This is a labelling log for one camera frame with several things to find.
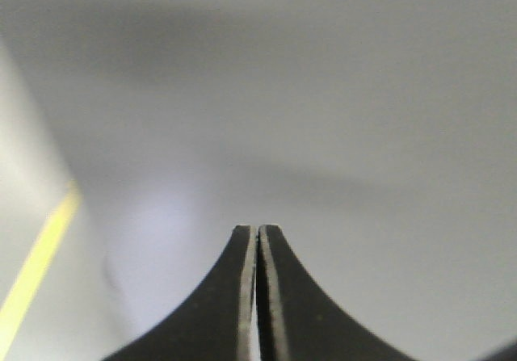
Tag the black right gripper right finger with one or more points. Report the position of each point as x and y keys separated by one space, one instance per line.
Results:
x=296 y=318

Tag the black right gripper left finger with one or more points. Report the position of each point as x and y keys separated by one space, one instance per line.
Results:
x=213 y=323

